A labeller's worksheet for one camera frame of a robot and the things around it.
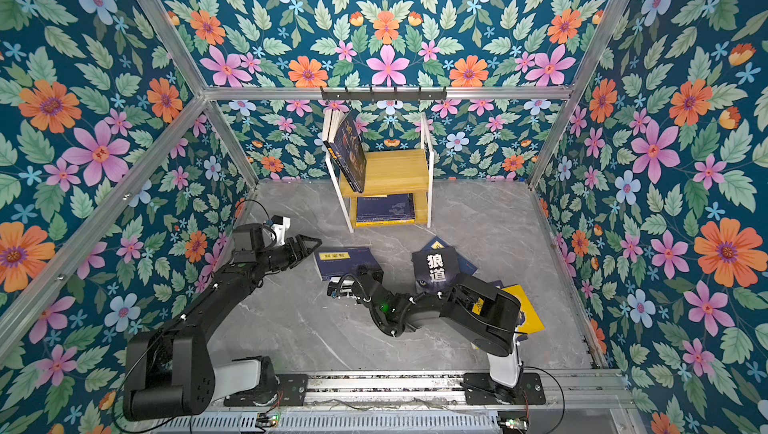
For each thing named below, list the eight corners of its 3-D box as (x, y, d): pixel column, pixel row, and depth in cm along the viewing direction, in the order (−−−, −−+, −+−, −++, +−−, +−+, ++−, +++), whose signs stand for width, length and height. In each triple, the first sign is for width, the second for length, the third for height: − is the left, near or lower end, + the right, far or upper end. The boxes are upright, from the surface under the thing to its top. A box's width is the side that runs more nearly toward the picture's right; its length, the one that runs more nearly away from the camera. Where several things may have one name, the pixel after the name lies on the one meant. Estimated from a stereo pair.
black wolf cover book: (411, 292, 92) (412, 288, 90) (411, 251, 101) (411, 247, 99) (460, 292, 92) (461, 288, 90) (455, 251, 101) (456, 247, 99)
